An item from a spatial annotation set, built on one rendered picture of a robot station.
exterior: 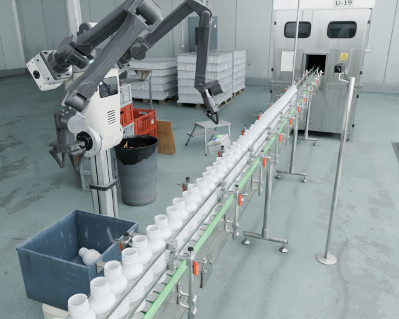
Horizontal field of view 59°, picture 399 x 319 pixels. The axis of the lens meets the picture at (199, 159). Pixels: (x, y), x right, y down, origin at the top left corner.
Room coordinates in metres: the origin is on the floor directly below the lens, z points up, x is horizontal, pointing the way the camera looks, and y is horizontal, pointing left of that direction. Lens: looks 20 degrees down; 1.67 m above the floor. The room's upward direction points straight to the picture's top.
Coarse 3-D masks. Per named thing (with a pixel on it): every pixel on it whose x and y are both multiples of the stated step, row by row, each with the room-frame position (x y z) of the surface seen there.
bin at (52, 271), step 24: (72, 216) 1.32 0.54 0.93; (96, 216) 1.31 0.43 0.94; (48, 240) 1.19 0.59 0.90; (72, 240) 1.31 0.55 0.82; (96, 240) 1.31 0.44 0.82; (24, 264) 1.06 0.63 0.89; (48, 264) 1.01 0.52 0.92; (72, 264) 0.97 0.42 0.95; (96, 264) 0.99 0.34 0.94; (48, 288) 1.02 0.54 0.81; (72, 288) 0.98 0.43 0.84
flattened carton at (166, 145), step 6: (156, 120) 4.73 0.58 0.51; (162, 126) 4.72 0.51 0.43; (168, 126) 4.69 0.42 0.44; (156, 132) 4.78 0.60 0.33; (162, 132) 4.75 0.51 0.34; (168, 132) 4.72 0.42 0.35; (162, 138) 4.77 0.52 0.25; (168, 138) 4.74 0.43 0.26; (162, 144) 4.79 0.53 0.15; (168, 144) 4.76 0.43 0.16; (174, 144) 4.78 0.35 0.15; (162, 150) 4.81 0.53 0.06; (168, 150) 4.77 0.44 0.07; (174, 150) 4.81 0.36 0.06
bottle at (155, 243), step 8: (152, 232) 0.82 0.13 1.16; (152, 240) 0.82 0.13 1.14; (160, 240) 0.83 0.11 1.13; (152, 248) 0.81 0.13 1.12; (160, 248) 0.81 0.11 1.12; (152, 256) 0.80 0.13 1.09; (160, 256) 0.81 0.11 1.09; (160, 264) 0.81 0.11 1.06; (160, 272) 0.81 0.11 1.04; (160, 280) 0.81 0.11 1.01
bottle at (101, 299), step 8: (96, 280) 0.63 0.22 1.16; (104, 280) 0.63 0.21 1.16; (96, 288) 0.60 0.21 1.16; (104, 288) 0.60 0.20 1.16; (96, 296) 0.60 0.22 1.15; (104, 296) 0.60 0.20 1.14; (112, 296) 0.62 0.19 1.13; (96, 304) 0.59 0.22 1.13; (104, 304) 0.59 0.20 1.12; (112, 304) 0.60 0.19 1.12; (96, 312) 0.59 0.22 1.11; (104, 312) 0.59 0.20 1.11
